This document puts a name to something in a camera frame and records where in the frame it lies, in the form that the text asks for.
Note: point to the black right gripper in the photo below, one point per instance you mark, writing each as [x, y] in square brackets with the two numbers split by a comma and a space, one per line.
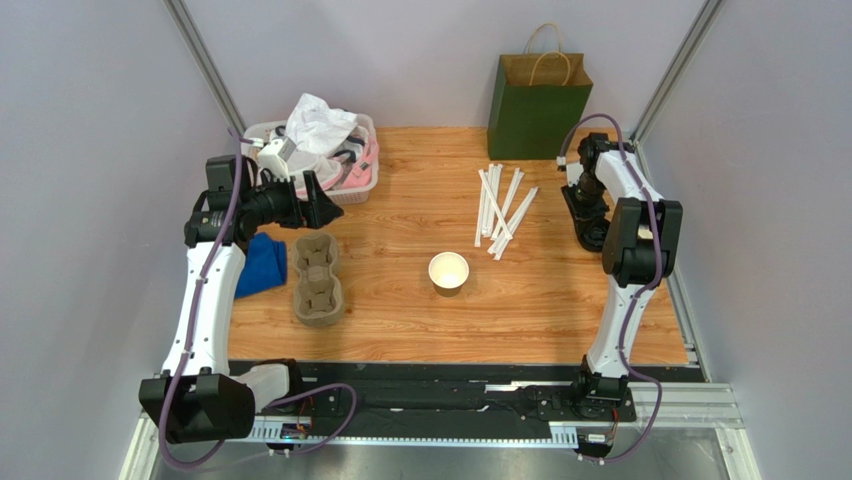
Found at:
[581, 215]

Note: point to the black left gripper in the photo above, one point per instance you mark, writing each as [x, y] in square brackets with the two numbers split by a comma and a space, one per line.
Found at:
[311, 213]

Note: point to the brown paper coffee cup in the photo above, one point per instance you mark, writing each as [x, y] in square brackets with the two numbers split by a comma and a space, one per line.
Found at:
[448, 272]

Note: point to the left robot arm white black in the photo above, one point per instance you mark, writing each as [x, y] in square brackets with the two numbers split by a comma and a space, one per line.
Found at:
[195, 398]

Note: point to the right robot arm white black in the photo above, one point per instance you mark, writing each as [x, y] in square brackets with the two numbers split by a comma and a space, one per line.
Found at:
[619, 215]

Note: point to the white plastic basket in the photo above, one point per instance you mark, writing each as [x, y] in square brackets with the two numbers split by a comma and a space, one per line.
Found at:
[353, 190]

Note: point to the crumpled white cloth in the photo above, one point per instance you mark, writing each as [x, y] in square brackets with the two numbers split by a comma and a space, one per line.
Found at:
[316, 128]

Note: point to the blue cloth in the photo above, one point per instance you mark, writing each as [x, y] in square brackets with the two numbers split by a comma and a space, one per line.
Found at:
[266, 266]

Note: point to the cardboard cup carrier tray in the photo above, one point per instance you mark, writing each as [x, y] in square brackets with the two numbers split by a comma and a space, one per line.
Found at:
[318, 297]

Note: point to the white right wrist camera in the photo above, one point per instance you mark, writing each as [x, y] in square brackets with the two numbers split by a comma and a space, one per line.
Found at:
[572, 170]

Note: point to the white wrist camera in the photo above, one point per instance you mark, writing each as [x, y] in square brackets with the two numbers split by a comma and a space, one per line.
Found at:
[572, 170]
[273, 159]

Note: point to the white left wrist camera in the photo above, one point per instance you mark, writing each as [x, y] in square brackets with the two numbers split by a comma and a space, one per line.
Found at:
[273, 159]

